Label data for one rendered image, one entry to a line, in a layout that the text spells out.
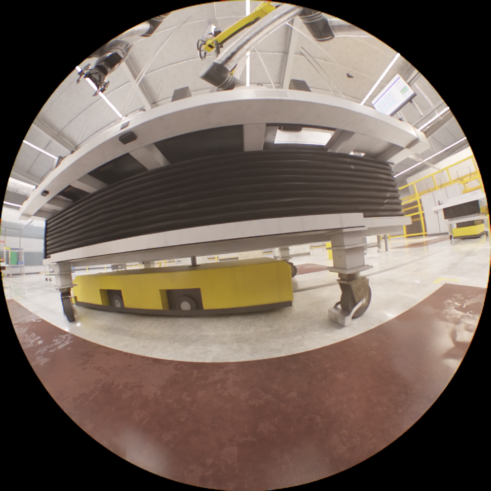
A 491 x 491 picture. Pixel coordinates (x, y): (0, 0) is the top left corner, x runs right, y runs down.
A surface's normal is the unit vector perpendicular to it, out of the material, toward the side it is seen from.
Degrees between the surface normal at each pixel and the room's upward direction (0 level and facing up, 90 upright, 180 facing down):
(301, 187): 148
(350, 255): 90
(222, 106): 180
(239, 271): 90
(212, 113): 180
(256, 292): 90
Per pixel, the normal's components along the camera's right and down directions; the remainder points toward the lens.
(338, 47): 0.11, 0.99
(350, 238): 0.00, -0.04
